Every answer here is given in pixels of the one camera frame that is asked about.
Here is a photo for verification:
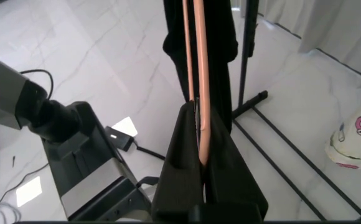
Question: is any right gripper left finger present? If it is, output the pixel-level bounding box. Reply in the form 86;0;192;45
151;101;205;222

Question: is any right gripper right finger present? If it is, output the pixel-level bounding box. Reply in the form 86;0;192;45
205;107;268;222

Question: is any pink clothes hanger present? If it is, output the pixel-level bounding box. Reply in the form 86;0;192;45
182;0;212;200

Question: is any cream printed garment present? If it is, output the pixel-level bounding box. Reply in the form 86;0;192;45
325;93;361;170

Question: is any black garment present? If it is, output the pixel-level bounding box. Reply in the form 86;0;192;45
162;0;239;134

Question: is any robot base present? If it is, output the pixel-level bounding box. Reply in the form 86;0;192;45
42;101;159;222

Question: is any black clothes rack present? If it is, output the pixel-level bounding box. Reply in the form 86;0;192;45
232;0;361;222

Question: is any black power adapter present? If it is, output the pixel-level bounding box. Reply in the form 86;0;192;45
105;126;135;152

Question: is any white curtain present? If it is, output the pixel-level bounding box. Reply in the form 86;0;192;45
230;0;361;90

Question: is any black power cable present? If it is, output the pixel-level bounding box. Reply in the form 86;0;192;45
133;141;166;162

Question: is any thin black cable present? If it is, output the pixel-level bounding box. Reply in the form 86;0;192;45
0;163;49;224

